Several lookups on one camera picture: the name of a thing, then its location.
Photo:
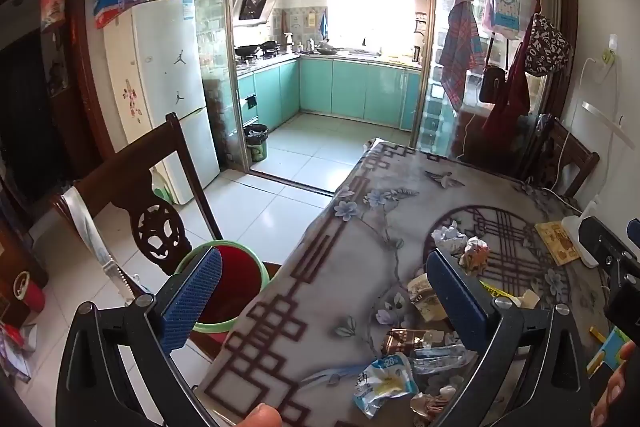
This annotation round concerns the floral printed tablecloth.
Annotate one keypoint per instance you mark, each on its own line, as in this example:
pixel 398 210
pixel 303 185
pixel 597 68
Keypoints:
pixel 340 267

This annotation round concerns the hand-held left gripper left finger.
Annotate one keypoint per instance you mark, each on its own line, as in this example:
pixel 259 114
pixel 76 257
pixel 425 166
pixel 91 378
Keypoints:
pixel 195 297

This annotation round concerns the crumpled white paper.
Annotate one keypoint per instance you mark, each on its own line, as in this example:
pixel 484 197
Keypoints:
pixel 447 237

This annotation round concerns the crumpled colourful paper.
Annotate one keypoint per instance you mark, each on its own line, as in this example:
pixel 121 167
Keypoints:
pixel 475 255

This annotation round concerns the patterned tote bag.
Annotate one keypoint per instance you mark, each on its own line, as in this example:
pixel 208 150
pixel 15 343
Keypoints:
pixel 545 44

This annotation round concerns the plaid hanging cloth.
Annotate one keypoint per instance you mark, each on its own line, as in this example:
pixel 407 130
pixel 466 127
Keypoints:
pixel 460 47

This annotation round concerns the crumpled beige paper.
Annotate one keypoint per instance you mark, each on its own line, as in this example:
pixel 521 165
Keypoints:
pixel 422 294

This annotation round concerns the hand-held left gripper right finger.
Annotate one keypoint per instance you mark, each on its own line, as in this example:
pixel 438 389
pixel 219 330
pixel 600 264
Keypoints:
pixel 457 302

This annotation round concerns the grey pan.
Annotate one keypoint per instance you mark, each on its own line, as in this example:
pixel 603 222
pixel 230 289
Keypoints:
pixel 327 48

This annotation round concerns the dark carved wooden chair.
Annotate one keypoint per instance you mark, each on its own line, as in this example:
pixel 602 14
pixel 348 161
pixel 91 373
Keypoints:
pixel 115 187

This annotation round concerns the person's left hand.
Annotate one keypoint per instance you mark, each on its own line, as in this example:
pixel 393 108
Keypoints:
pixel 259 417

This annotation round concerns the clear plastic wrapper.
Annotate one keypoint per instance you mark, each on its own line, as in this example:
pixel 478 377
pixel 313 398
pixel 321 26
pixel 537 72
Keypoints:
pixel 440 354

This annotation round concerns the person's right hand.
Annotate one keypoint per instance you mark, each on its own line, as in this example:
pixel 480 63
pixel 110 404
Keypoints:
pixel 617 382

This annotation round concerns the white refrigerator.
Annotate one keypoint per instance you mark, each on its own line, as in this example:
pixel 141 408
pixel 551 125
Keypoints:
pixel 160 72

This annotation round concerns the white paper scrap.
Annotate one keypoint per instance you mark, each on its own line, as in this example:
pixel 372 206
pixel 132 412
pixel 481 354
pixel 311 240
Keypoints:
pixel 528 299

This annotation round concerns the crumpled brown wrapper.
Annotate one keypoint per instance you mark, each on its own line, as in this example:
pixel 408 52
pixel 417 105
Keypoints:
pixel 432 407

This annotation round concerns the blue hanging cloth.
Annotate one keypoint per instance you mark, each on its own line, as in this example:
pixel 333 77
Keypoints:
pixel 323 23

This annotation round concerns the black shoulder bag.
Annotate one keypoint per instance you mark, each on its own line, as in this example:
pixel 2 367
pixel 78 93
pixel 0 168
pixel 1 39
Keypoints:
pixel 492 82

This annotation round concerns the dark red apron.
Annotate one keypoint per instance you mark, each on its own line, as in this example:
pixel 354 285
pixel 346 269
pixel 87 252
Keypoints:
pixel 510 107

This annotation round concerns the wall socket with plug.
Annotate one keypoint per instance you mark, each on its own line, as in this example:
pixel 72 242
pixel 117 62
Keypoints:
pixel 608 56

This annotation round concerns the yellow printed booklet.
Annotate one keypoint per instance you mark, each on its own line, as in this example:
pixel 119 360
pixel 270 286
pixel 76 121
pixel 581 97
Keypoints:
pixel 557 243

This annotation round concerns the blue red box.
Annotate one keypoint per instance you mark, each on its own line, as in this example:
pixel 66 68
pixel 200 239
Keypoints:
pixel 107 9

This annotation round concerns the black wok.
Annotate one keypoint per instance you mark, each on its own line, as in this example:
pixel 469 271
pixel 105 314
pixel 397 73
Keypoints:
pixel 246 50
pixel 269 45

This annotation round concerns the teal base cabinets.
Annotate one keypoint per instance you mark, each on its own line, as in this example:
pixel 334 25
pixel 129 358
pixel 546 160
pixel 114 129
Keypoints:
pixel 350 87

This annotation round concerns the range hood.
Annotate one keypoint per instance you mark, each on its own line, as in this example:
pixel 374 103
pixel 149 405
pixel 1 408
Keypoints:
pixel 255 4

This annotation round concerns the brown wooden chair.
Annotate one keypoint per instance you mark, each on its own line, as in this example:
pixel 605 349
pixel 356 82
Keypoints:
pixel 565 157

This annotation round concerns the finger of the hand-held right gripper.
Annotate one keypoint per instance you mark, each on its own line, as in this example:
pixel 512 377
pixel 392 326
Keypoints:
pixel 602 239

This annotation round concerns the green kitchen waste bin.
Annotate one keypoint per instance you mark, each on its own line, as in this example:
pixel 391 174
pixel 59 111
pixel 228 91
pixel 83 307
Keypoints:
pixel 256 144

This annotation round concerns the white spray bottle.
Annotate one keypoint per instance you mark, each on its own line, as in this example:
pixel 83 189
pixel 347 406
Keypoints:
pixel 288 43

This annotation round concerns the yellow strip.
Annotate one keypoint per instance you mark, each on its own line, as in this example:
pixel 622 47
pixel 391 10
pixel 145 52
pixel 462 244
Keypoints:
pixel 596 332

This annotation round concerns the red bin with green rim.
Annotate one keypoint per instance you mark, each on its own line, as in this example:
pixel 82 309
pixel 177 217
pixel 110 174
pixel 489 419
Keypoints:
pixel 240 277

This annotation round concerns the red round container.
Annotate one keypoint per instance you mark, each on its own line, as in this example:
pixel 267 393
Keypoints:
pixel 27 292

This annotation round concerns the blue hanging poster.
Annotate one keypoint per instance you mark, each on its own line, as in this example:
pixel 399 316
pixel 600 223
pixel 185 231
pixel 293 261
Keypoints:
pixel 504 7

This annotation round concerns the brown foil wrapper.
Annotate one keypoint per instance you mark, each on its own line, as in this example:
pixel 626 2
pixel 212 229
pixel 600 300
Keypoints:
pixel 400 341

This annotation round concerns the red wall hanging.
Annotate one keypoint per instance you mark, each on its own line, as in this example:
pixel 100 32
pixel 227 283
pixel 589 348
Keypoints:
pixel 52 2

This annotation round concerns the blue white snack packet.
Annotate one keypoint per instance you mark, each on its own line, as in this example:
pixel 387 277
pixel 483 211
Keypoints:
pixel 385 382

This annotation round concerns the silver lamp head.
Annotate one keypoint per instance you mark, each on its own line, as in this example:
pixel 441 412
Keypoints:
pixel 602 116

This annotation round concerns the dark wooden doorway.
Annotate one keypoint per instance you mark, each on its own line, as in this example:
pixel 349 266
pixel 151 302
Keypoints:
pixel 30 107

